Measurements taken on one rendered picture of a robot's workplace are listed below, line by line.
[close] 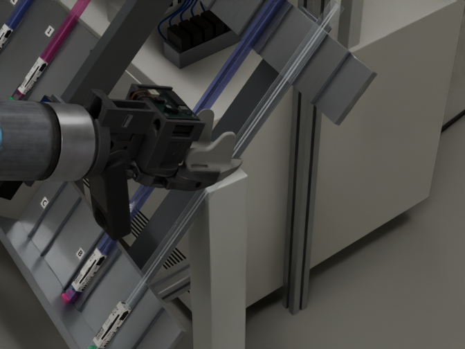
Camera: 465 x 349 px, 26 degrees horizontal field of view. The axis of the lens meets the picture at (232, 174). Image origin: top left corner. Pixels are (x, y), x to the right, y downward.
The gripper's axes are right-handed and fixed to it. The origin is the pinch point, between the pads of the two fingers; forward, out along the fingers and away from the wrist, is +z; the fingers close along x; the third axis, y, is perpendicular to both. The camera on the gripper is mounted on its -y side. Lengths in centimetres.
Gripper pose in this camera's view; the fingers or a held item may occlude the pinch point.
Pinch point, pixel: (225, 162)
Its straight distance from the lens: 112.6
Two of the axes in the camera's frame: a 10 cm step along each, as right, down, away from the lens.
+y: 3.9, -8.1, -4.3
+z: 7.5, 0.0, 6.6
